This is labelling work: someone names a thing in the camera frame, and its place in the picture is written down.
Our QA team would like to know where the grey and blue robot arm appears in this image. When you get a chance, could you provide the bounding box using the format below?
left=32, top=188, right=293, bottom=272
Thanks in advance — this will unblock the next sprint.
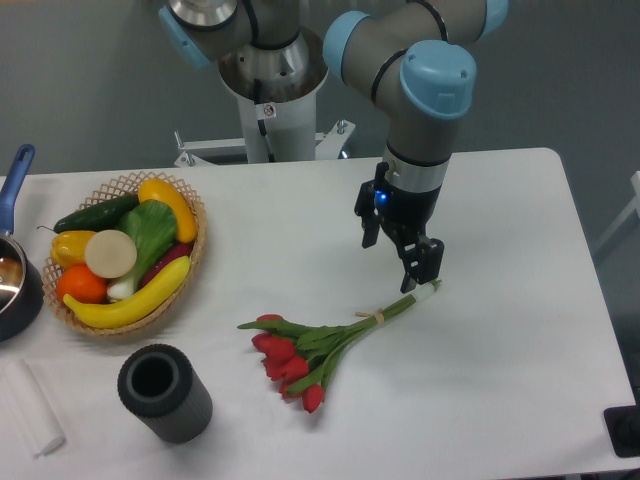
left=159, top=1, right=508, bottom=293

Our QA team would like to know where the beige round disc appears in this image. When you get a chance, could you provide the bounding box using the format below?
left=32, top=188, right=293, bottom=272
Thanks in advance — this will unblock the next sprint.
left=84, top=230, right=137, bottom=279

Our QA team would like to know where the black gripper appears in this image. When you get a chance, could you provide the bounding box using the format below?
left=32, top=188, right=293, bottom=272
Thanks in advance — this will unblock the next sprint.
left=354, top=161, right=445, bottom=293

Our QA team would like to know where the green plastic bok choy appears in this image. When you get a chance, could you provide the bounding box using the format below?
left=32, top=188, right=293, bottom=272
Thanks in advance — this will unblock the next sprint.
left=107, top=200, right=177, bottom=303

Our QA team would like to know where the yellow plastic bell pepper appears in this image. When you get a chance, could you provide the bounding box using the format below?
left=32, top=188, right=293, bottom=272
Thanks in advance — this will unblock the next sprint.
left=50, top=230, right=96, bottom=269

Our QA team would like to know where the white rolled cloth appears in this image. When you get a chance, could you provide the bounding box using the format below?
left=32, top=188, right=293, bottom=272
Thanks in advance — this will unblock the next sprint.
left=2, top=359, right=66, bottom=458

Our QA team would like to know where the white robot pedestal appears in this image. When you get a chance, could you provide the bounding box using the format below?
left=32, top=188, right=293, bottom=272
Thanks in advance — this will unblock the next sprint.
left=172, top=24, right=356, bottom=168

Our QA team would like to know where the yellow plastic banana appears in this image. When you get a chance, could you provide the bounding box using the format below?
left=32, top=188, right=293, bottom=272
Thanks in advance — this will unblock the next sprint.
left=63, top=256, right=191, bottom=330

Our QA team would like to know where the green plastic cucumber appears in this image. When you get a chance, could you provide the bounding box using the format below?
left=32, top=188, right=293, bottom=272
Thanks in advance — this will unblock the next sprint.
left=38, top=194, right=139, bottom=234

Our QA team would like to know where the purple plastic eggplant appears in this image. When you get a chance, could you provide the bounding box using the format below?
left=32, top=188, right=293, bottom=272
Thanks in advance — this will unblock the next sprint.
left=139, top=243, right=192, bottom=288

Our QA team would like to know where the white frame at right edge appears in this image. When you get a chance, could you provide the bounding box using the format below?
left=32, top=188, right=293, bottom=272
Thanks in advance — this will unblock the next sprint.
left=592, top=171, right=639, bottom=263

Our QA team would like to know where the yellow plastic squash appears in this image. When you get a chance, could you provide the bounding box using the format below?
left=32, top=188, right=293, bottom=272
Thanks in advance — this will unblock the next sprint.
left=138, top=178, right=197, bottom=243

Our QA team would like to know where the dark grey ribbed vase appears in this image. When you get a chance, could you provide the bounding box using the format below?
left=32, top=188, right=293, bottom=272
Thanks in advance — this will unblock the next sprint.
left=117, top=344, right=213, bottom=444

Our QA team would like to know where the red tulip bouquet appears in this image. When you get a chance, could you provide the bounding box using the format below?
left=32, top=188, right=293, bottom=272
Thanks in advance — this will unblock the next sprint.
left=238, top=279, right=442, bottom=414

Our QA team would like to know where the black device at table edge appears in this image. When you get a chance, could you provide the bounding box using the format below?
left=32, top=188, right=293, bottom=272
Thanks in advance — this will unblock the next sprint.
left=603, top=405, right=639, bottom=458

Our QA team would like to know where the blue-handled dark saucepan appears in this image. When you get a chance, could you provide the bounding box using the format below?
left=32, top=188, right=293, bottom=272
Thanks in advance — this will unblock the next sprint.
left=1, top=144, right=44, bottom=341

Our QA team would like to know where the orange plastic fruit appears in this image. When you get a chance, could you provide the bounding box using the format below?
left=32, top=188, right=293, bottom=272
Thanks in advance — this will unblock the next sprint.
left=56, top=265, right=107, bottom=304

